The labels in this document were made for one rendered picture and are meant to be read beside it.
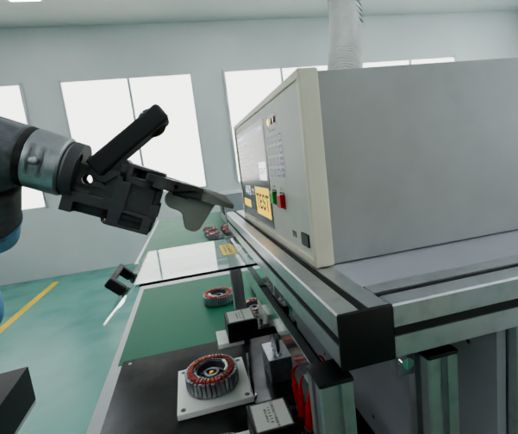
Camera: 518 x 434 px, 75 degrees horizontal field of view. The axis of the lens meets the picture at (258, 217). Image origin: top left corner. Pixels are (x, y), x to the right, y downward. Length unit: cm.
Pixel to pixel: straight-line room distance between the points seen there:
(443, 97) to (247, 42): 520
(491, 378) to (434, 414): 6
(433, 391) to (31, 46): 565
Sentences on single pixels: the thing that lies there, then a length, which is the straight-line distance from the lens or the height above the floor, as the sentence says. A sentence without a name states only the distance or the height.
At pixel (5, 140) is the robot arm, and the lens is 48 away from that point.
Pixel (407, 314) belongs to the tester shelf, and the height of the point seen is 110.
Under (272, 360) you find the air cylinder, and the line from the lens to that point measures 77.
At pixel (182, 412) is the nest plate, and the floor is 78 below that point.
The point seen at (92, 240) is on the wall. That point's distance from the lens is 541.
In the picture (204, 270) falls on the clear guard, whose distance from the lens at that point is 59.
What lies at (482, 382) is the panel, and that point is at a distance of 42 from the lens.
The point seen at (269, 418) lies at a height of 87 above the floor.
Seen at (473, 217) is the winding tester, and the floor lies 114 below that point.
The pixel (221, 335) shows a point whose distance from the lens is 77.
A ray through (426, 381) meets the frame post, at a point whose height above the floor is 103.
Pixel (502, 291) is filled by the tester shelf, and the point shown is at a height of 111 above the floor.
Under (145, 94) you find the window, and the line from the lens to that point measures 529.
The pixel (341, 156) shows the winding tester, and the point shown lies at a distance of 37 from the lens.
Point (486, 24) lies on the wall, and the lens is 767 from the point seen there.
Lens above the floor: 123
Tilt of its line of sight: 9 degrees down
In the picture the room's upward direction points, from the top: 7 degrees counter-clockwise
